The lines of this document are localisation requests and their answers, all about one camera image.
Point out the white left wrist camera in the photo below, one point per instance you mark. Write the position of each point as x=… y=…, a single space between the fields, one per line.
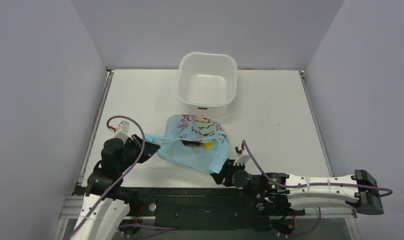
x=122 y=131

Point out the dark red fake fruit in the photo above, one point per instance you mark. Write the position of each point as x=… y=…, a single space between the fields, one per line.
x=191 y=143

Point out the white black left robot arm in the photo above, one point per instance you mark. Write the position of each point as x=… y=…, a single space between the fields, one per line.
x=106 y=202

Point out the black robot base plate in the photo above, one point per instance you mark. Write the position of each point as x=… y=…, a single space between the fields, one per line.
x=255 y=206

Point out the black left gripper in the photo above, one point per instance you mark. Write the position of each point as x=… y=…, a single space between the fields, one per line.
x=150 y=149

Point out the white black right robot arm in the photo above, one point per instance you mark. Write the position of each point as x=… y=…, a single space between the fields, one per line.
x=278 y=193

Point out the white plastic basket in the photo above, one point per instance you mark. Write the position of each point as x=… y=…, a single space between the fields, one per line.
x=206 y=83

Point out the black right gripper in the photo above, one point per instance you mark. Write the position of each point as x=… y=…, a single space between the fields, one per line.
x=226 y=172

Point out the light blue plastic bag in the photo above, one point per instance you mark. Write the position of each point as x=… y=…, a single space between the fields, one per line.
x=192 y=128

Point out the yellow fake fruit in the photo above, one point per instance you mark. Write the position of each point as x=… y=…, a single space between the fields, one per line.
x=208 y=145

